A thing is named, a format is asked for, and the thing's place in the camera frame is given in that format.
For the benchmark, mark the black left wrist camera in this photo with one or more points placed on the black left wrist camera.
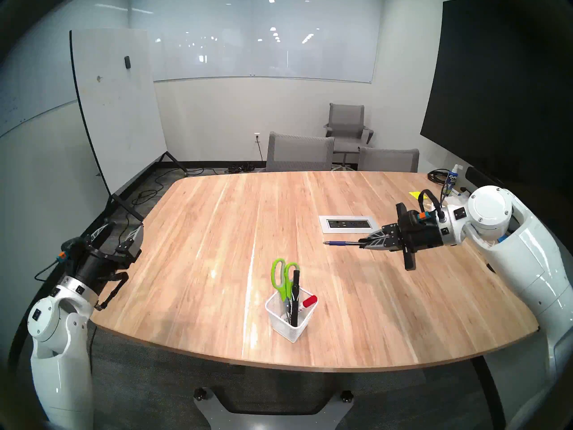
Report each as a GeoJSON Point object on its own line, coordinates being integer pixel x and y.
{"type": "Point", "coordinates": [74, 251]}

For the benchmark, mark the grey office chair with armrests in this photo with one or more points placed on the grey office chair with armrests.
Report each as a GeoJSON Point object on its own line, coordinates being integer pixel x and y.
{"type": "Point", "coordinates": [347, 119]}

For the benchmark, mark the large black wall screen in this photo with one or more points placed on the large black wall screen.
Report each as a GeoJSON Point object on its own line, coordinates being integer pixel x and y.
{"type": "Point", "coordinates": [492, 97]}

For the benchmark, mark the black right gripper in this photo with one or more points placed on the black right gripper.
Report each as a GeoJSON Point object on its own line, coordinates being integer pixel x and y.
{"type": "Point", "coordinates": [421, 236]}

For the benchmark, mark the yellow sticky note pad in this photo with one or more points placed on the yellow sticky note pad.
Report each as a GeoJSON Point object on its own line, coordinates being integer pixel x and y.
{"type": "Point", "coordinates": [414, 194]}

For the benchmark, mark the black video sound bar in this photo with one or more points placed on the black video sound bar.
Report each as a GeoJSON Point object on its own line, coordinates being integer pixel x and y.
{"type": "Point", "coordinates": [476, 176]}

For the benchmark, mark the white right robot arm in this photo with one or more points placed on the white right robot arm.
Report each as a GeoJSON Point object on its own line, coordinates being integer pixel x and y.
{"type": "Point", "coordinates": [515, 236]}

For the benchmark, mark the white crumpled tissue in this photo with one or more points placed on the white crumpled tissue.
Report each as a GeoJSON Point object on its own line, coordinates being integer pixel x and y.
{"type": "Point", "coordinates": [456, 199]}

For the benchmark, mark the mobile whiteboard on stand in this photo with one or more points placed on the mobile whiteboard on stand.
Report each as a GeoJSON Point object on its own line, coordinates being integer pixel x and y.
{"type": "Point", "coordinates": [116, 102]}

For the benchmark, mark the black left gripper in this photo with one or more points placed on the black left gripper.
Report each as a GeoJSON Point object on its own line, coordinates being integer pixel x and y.
{"type": "Point", "coordinates": [96, 268]}

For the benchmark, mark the grey table power outlet box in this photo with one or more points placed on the grey table power outlet box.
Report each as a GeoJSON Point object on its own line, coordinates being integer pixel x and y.
{"type": "Point", "coordinates": [347, 223]}

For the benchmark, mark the red capped white marker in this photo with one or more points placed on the red capped white marker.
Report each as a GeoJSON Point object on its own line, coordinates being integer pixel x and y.
{"type": "Point", "coordinates": [310, 301]}

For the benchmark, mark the wide glass wall whiteboard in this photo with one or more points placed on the wide glass wall whiteboard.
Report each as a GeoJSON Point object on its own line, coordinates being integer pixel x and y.
{"type": "Point", "coordinates": [259, 53]}

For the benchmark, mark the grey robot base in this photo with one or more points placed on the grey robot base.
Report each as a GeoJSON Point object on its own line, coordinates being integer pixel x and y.
{"type": "Point", "coordinates": [273, 419]}

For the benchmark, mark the grey mesh office chair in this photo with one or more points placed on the grey mesh office chair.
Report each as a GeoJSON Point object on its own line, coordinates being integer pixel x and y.
{"type": "Point", "coordinates": [388, 161]}
{"type": "Point", "coordinates": [300, 152]}

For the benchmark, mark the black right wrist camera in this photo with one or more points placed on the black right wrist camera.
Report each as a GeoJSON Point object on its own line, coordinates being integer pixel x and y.
{"type": "Point", "coordinates": [418, 218]}

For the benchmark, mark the black permanent marker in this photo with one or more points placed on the black permanent marker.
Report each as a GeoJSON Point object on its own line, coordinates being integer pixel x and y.
{"type": "Point", "coordinates": [295, 299]}

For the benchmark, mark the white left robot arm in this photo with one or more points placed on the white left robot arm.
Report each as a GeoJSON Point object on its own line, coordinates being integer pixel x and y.
{"type": "Point", "coordinates": [58, 344]}

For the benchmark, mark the blue ballpoint pen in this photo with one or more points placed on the blue ballpoint pen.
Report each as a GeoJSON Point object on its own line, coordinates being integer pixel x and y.
{"type": "Point", "coordinates": [340, 243]}

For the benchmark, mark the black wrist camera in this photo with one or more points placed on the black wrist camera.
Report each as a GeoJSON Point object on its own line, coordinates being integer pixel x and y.
{"type": "Point", "coordinates": [74, 251]}
{"type": "Point", "coordinates": [418, 218]}

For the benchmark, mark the whiteboard cleaner spray bottle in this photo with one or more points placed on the whiteboard cleaner spray bottle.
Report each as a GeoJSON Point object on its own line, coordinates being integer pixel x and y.
{"type": "Point", "coordinates": [450, 180]}

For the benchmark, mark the wall whiteboard with writing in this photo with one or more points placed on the wall whiteboard with writing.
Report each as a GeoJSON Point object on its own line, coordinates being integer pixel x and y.
{"type": "Point", "coordinates": [22, 102]}

